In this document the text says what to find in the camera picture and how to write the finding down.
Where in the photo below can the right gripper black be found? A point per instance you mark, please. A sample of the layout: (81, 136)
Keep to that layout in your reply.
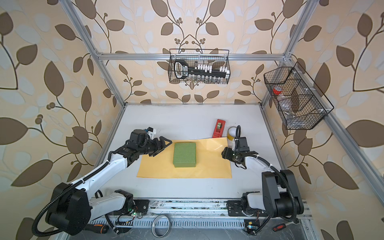
(226, 154)

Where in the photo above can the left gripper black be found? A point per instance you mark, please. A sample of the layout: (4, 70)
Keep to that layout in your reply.
(162, 145)

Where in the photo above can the green gift box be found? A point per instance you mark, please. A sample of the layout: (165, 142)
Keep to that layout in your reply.
(185, 155)

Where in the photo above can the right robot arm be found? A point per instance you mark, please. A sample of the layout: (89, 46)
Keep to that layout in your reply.
(279, 196)

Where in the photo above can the yellow tape roll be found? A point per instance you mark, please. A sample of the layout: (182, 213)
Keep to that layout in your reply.
(231, 133)

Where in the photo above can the red tape dispenser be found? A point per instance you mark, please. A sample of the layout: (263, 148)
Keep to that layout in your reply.
(219, 129)

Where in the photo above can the red capped item in basket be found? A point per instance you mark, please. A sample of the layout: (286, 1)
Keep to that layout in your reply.
(277, 90)

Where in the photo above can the black socket tool set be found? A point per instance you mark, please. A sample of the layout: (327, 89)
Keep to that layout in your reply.
(183, 71)

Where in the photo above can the orange black screwdriver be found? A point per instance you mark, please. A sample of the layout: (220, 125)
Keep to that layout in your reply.
(97, 228)

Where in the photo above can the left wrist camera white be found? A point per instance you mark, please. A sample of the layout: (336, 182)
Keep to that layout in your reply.
(151, 131)

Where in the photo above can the aluminium front rail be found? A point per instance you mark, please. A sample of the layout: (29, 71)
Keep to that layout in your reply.
(168, 206)

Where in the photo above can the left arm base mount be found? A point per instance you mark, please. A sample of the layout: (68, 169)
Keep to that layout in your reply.
(138, 206)

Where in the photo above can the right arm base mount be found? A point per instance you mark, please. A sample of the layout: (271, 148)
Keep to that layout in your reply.
(236, 209)

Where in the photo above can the black wire basket right wall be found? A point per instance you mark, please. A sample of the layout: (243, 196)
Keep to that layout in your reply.
(302, 103)

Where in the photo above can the black wire basket wall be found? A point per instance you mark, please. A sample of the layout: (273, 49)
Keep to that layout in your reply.
(215, 57)
(302, 103)

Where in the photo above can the black wire basket back wall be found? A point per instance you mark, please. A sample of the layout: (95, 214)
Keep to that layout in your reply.
(215, 57)

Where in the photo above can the red handled ratchet wrench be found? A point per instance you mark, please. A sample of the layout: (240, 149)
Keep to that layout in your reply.
(280, 227)

